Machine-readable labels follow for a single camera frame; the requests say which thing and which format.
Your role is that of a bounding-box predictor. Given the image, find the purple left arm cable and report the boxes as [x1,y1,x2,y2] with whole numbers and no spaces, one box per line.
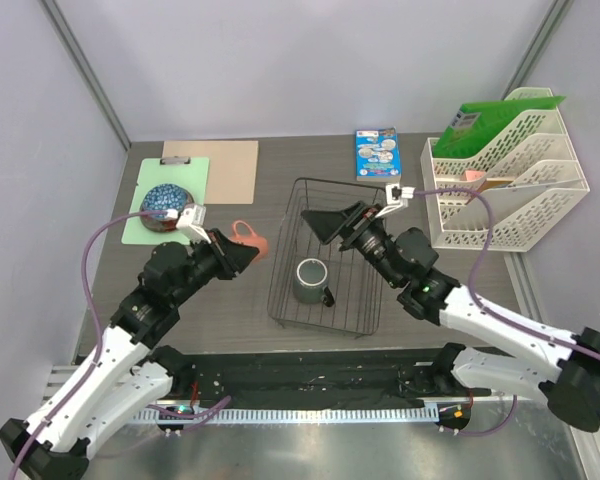
[9,209,236,480]

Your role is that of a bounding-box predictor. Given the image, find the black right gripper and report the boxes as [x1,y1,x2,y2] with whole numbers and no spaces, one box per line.
[302,200,403,287]

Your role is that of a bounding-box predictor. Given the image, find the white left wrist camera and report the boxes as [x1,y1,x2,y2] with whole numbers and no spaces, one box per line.
[165,204,211,244]

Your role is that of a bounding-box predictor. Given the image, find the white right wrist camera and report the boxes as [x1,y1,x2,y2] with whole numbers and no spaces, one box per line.
[377,183,415,218]

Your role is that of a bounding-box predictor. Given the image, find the white bowl red diamond pattern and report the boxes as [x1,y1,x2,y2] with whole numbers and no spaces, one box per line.
[141,183,192,222]

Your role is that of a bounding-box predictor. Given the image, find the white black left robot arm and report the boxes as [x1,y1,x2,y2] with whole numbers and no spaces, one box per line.
[0,229,259,479]

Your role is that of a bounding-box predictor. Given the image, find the pink dotted ceramic mug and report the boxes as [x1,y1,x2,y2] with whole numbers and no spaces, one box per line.
[230,220,269,263]

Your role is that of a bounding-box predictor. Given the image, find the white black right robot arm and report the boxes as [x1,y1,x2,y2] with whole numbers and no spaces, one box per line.
[301,201,600,433]

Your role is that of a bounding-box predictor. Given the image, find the white plastic file organizer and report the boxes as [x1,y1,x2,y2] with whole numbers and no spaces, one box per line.
[421,109,590,252]

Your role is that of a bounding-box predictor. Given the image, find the light green clipboard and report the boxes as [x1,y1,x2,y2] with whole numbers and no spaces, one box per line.
[121,157,210,246]

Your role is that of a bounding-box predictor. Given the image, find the red floral plate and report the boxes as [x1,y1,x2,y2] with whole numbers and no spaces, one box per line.
[140,209,184,233]

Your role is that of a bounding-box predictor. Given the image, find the blue picture book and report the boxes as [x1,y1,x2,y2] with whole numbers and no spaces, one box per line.
[355,128,402,183]

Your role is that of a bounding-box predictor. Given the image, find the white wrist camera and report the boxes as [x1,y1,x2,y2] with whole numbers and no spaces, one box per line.
[377,183,415,218]
[165,204,211,244]

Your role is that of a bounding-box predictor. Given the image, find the white slotted cable duct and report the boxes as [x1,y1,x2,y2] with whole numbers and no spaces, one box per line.
[128,404,439,426]

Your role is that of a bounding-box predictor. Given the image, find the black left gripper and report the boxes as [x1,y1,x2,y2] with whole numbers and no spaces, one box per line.
[170,227,258,306]

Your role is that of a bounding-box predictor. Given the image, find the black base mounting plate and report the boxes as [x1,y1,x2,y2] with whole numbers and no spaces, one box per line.
[163,349,491,410]

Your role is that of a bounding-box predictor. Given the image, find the green plastic folder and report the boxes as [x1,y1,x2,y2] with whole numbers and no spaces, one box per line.
[432,95,566,159]

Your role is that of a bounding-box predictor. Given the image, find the grey ceramic mug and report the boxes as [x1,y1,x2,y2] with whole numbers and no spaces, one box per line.
[292,258,335,308]

